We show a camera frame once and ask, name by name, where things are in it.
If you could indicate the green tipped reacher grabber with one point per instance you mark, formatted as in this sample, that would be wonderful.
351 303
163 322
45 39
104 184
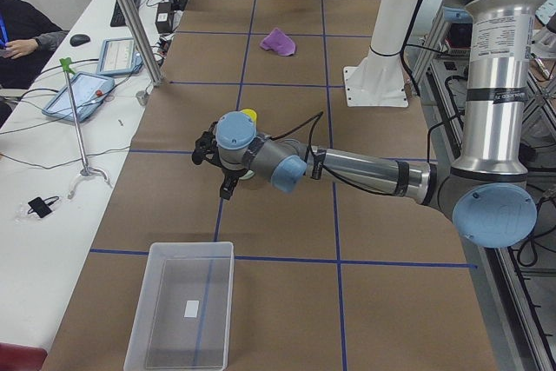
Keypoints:
87 172

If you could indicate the yellow plastic cup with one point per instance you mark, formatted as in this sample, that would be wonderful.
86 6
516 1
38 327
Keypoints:
251 114

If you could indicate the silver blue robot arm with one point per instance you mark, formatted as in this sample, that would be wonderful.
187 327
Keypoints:
483 192

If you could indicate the purple cloth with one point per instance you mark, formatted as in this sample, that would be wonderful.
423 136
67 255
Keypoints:
278 42

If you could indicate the small black device with strap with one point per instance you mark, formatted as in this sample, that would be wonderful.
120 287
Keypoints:
42 207

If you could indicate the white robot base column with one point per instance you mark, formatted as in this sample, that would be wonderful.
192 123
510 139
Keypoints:
378 80

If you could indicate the black computer mouse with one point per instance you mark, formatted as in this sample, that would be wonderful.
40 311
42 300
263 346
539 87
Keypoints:
79 39

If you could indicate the blue teach pendant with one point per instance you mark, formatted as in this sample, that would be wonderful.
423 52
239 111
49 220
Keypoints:
119 57
89 91

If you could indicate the far blue teach pendant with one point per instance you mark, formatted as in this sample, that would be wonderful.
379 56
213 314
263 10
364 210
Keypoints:
119 57

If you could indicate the black power adapter box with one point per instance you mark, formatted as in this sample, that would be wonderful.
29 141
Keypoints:
165 16

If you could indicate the light green bowl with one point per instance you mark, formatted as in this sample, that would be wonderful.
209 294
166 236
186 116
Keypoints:
249 174

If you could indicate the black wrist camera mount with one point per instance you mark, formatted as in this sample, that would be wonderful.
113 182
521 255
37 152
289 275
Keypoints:
205 147

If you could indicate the aluminium frame post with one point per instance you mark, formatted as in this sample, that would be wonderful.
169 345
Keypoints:
137 30

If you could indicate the seated person in black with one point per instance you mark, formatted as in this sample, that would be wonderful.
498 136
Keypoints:
28 41

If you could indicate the clear plastic box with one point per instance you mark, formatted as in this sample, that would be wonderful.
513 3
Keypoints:
183 314

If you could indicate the near blue teach pendant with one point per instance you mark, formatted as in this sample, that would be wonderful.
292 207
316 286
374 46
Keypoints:
89 91

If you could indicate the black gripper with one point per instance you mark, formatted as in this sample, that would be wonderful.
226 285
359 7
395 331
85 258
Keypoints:
230 172

